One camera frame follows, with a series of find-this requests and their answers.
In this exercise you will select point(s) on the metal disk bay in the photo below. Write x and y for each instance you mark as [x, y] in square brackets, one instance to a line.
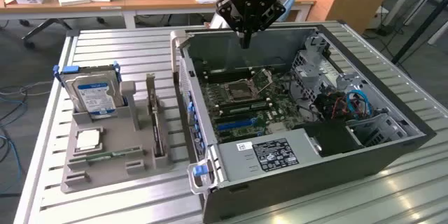
[377, 129]

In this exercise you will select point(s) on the hard disk in blue caddy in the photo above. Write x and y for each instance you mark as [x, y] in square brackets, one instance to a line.
[95, 95]

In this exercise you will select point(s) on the black expansion slot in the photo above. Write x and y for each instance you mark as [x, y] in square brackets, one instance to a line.
[232, 119]

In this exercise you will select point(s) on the metal socket cover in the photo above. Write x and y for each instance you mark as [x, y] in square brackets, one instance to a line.
[260, 71]

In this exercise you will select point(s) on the black plastic shroud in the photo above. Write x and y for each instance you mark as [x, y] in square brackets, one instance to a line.
[332, 137]

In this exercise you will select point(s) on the graphics card with black cooler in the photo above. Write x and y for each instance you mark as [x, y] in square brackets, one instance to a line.
[153, 108]

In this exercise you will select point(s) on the blue case latch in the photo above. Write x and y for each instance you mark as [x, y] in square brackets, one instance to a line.
[199, 171]

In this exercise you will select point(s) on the black pole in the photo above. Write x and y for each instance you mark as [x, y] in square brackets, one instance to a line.
[421, 31]

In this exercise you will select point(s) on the black power adapter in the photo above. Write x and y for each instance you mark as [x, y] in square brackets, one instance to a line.
[384, 30]

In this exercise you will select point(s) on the bare green RAM stick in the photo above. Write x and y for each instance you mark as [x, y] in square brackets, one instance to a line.
[112, 153]

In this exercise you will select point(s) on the grey parts rack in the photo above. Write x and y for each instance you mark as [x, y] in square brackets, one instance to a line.
[115, 142]

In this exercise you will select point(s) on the metal drive cage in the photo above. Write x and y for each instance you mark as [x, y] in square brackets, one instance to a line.
[308, 77]

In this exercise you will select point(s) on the RAM stick with white label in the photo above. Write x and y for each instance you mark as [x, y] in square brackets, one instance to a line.
[248, 106]

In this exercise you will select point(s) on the silver CPU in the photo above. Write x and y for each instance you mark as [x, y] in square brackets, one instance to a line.
[87, 139]

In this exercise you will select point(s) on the CPU socket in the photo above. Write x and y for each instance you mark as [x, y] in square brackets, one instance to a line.
[241, 93]

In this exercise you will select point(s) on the silver chipset heatsink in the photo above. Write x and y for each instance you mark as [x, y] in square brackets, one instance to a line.
[280, 128]

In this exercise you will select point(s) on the green motherboard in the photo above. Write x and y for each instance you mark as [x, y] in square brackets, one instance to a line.
[280, 108]

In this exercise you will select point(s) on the blue expansion slot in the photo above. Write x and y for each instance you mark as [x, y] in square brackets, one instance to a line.
[236, 125]

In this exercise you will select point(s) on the black office chair base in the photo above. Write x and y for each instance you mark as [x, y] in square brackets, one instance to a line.
[41, 28]

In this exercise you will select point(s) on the black PC case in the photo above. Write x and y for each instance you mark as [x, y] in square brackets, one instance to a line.
[315, 182]

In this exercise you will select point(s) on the grey power supply unit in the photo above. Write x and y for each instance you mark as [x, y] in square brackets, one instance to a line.
[237, 161]

